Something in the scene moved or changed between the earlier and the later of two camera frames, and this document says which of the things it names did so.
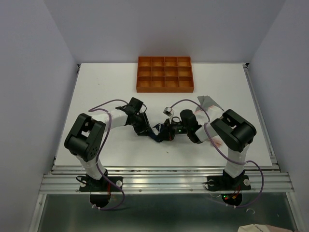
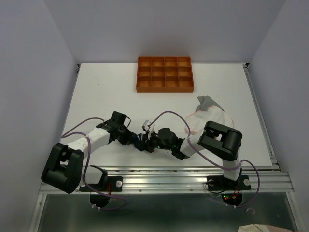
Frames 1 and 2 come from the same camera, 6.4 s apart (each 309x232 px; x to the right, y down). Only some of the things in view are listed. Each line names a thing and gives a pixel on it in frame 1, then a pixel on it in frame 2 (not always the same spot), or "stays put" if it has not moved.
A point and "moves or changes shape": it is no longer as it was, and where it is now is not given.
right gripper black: [169, 135] → [147, 139]
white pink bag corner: [259, 227] stays put
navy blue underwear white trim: [160, 137] moves or changes shape
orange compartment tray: [164, 74] stays put
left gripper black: [141, 131] → [129, 138]
